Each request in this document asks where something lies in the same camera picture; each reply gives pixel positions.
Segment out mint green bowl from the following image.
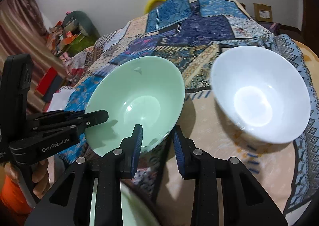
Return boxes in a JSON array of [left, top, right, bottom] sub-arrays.
[[85, 56, 185, 156]]

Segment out mint green plate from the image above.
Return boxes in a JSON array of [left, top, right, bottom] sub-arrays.
[[89, 177, 160, 226]]

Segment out orange sleeve forearm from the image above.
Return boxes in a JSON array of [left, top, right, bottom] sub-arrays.
[[1, 175, 32, 215]]

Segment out person's left hand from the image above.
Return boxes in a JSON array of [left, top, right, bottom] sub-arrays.
[[4, 158, 50, 199]]

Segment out white folded cloth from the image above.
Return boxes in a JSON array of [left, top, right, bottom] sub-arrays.
[[47, 86, 75, 112]]

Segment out red flat box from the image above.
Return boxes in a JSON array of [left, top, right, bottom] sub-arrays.
[[35, 67, 58, 97]]

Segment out green cardboard box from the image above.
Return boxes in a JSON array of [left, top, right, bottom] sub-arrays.
[[67, 34, 97, 57]]

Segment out striped pink curtain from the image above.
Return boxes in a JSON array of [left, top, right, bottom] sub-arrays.
[[1, 0, 67, 111]]

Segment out white patterned bowl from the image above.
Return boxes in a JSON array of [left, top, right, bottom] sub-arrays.
[[210, 46, 310, 144]]

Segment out patchwork quilt bedspread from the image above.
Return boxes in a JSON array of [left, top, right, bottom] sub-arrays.
[[65, 0, 318, 217]]

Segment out yellow ring cushion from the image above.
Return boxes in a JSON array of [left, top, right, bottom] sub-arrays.
[[144, 0, 167, 14]]

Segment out cardboard box by wall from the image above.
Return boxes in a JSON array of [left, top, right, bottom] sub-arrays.
[[254, 3, 273, 22]]

